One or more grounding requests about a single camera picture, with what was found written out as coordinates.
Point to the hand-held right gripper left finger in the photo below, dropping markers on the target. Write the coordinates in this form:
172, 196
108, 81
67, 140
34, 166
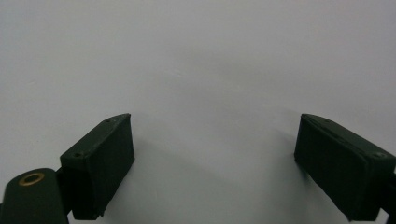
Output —
99, 165

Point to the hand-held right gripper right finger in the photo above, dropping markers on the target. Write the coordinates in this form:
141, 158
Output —
336, 161

